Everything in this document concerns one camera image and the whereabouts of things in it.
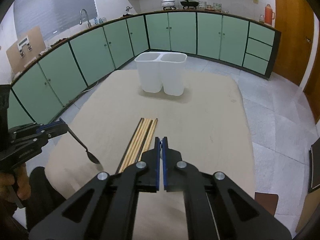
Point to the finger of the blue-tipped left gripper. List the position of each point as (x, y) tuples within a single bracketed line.
[(54, 129)]

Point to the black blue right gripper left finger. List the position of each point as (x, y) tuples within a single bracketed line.
[(105, 207)]

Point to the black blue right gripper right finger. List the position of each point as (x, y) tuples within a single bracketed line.
[(215, 206)]

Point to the black metal spoon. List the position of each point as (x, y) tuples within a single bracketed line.
[(90, 156)]

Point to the wooden chopstick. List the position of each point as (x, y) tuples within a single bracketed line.
[(147, 139), (128, 152), (138, 139)]

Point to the green lower kitchen cabinets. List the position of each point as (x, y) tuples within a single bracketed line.
[(54, 80)]

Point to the person's left hand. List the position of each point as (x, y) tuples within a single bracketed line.
[(18, 177)]

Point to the cardboard sheet with packaging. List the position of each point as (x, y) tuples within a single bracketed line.
[(26, 49)]

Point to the black framed board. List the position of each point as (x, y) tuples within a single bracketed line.
[(314, 162)]

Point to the chrome sink faucet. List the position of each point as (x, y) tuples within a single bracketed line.
[(84, 16)]

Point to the window blind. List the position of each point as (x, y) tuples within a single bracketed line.
[(52, 16)]

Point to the white double utensil holder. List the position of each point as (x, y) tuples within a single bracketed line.
[(161, 71)]

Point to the wooden door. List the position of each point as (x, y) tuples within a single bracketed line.
[(295, 21), (312, 91)]

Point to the white cooking pot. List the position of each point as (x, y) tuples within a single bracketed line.
[(168, 4)]

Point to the black wok pan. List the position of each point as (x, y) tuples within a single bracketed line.
[(189, 4)]

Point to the orange thermos flask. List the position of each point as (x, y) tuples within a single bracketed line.
[(269, 15)]

